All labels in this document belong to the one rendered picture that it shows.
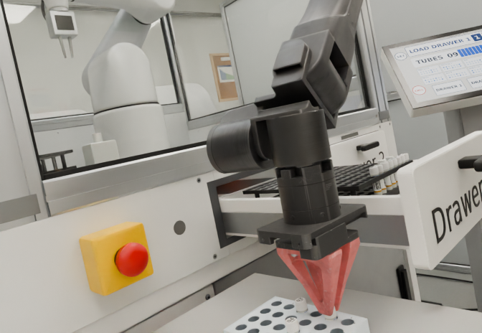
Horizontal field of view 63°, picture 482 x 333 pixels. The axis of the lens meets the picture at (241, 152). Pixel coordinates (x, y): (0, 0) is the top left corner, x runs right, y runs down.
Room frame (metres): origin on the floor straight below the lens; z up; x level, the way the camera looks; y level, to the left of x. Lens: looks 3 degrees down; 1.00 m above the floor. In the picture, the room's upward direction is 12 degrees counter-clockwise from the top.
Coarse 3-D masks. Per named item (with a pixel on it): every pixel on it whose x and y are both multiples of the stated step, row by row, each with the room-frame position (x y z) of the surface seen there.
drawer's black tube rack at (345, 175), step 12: (336, 168) 0.71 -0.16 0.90; (348, 168) 0.68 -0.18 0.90; (360, 168) 0.65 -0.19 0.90; (276, 180) 0.72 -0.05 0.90; (336, 180) 0.59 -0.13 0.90; (348, 180) 0.56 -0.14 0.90; (252, 192) 0.65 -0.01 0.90; (264, 192) 0.63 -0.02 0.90; (276, 192) 0.61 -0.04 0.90; (348, 192) 0.62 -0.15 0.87; (360, 192) 0.60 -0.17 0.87; (372, 192) 0.59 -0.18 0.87; (396, 192) 0.58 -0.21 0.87
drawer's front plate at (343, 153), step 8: (360, 136) 0.97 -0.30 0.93; (368, 136) 0.98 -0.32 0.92; (376, 136) 1.01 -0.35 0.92; (384, 136) 1.04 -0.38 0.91; (336, 144) 0.88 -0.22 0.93; (344, 144) 0.90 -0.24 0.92; (352, 144) 0.93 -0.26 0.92; (384, 144) 1.04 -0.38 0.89; (336, 152) 0.88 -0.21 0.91; (344, 152) 0.90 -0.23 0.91; (352, 152) 0.92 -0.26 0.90; (360, 152) 0.95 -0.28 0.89; (368, 152) 0.97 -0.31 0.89; (376, 152) 1.00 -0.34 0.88; (384, 152) 1.03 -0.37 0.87; (336, 160) 0.87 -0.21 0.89; (344, 160) 0.90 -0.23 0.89; (352, 160) 0.92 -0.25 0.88; (360, 160) 0.94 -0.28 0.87; (376, 160) 0.99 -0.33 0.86
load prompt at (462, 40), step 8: (480, 32) 1.38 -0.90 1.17; (440, 40) 1.39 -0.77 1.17; (448, 40) 1.38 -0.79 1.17; (456, 40) 1.38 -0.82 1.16; (464, 40) 1.37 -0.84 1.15; (472, 40) 1.36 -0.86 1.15; (480, 40) 1.35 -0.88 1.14; (408, 48) 1.40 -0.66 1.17; (416, 48) 1.39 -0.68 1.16; (424, 48) 1.38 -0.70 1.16; (432, 48) 1.38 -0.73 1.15; (440, 48) 1.37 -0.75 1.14; (448, 48) 1.36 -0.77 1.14
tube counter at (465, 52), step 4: (480, 44) 1.34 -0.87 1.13; (460, 48) 1.35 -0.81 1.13; (464, 48) 1.35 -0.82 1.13; (468, 48) 1.34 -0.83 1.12; (472, 48) 1.34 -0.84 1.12; (476, 48) 1.34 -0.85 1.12; (480, 48) 1.33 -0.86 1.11; (448, 52) 1.35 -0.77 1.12; (452, 52) 1.35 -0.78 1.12; (456, 52) 1.34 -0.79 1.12; (460, 52) 1.34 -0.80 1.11; (464, 52) 1.33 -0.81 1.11; (468, 52) 1.33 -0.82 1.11; (472, 52) 1.33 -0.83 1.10; (476, 52) 1.32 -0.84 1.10; (480, 52) 1.32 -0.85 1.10; (448, 56) 1.34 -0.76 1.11; (452, 56) 1.34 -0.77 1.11; (456, 56) 1.33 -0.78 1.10; (460, 56) 1.33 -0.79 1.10; (464, 56) 1.32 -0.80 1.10
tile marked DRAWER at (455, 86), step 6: (438, 84) 1.27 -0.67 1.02; (444, 84) 1.27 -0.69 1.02; (450, 84) 1.26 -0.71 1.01; (456, 84) 1.26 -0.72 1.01; (462, 84) 1.25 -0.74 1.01; (438, 90) 1.26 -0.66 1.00; (444, 90) 1.25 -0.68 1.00; (450, 90) 1.25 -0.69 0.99; (456, 90) 1.24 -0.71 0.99; (462, 90) 1.24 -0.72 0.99
